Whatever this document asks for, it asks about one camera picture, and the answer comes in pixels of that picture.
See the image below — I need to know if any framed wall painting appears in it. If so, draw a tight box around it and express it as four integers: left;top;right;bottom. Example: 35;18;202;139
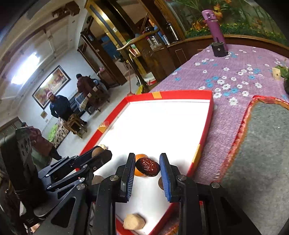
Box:
32;65;71;110

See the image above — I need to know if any grey felt mat red trim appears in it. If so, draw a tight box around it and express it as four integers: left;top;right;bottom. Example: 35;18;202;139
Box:
172;95;289;235

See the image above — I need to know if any wooden stool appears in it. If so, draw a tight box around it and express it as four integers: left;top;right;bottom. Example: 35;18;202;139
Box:
64;113;88;139

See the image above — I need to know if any blue box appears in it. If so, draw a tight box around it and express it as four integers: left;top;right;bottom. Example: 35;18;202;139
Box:
158;30;169;46

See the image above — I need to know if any black mount block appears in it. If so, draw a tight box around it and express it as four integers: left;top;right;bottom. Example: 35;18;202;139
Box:
211;42;229;57

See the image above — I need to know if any curved wooden branch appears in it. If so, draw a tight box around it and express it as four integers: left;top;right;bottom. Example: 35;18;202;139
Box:
116;29;158;51

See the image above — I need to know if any broom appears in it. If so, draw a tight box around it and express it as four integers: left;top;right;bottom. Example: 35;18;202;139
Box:
126;61;136;95

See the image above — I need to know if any white bucket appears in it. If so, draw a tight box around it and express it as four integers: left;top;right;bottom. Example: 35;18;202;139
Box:
144;72;157;88

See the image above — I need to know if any purple floral tablecloth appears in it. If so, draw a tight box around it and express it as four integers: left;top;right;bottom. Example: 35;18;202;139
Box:
149;44;289;186

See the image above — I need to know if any beige lumpy fruit piece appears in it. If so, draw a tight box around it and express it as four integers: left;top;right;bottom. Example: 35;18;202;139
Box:
123;213;146;230

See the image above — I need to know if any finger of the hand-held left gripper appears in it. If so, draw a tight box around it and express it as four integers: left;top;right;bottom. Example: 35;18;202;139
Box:
38;148;113;181
46;166;94;192

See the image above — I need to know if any artificial flower display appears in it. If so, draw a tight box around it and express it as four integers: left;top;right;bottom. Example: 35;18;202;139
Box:
167;0;287;43

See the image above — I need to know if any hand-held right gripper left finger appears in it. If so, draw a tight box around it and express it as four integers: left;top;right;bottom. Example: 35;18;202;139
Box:
34;152;136;235

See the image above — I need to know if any wooden cabinet base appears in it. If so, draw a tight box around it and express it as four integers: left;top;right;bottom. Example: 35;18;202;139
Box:
167;34;289;69

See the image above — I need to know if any steel vacuum flask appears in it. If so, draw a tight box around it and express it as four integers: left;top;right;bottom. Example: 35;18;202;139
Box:
167;21;179;41

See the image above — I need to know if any green bok choy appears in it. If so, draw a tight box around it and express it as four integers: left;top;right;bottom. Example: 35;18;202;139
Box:
277;59;289;94

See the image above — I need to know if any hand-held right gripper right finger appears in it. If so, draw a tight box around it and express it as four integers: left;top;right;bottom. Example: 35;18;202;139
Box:
159;152;262;235

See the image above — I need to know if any ceiling light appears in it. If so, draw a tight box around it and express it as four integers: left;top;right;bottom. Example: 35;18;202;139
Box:
10;52;41;85

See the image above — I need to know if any purple thermos bottle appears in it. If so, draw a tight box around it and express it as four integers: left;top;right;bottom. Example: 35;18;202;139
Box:
202;9;227;51

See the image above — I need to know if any dark red date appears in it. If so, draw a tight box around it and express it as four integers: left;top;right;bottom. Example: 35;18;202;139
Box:
135;157;161;177

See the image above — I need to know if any mandarin orange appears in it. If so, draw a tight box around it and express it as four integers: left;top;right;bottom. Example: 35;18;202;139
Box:
135;154;149;177

